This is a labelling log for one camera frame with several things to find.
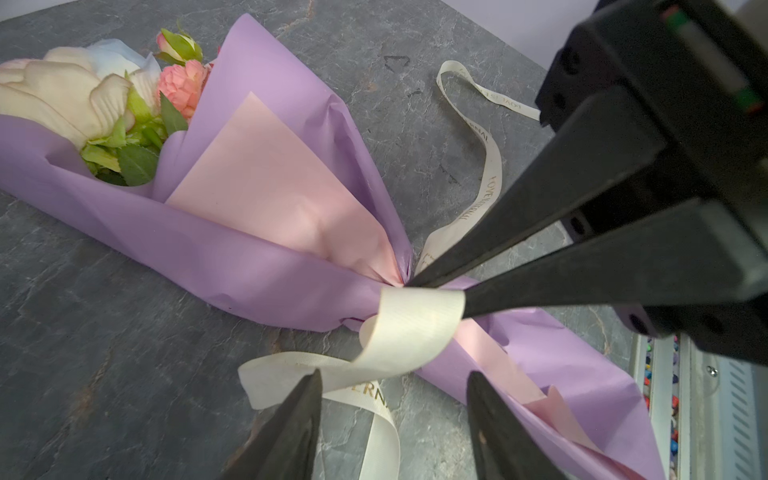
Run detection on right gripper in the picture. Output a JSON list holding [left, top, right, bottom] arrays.
[[409, 1, 767, 365]]

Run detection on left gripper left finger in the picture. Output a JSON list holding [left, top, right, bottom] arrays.
[[221, 371, 322, 480]]

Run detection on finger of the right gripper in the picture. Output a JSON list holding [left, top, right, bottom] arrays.
[[464, 201, 767, 317]]

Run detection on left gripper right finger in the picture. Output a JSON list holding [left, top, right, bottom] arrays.
[[467, 371, 566, 480]]

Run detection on cream printed ribbon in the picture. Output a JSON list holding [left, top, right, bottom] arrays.
[[238, 60, 540, 479]]

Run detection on pink purple wrapping paper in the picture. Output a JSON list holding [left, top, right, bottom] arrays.
[[1, 15, 664, 479]]

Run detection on pink spray rose stem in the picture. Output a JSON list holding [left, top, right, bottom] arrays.
[[155, 28, 212, 121]]

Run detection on cream rose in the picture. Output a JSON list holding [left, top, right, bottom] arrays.
[[1, 47, 132, 149]]

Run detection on white rose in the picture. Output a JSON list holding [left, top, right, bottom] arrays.
[[86, 39, 161, 115]]

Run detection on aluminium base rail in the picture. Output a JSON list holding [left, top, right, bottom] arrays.
[[631, 335, 767, 479]]

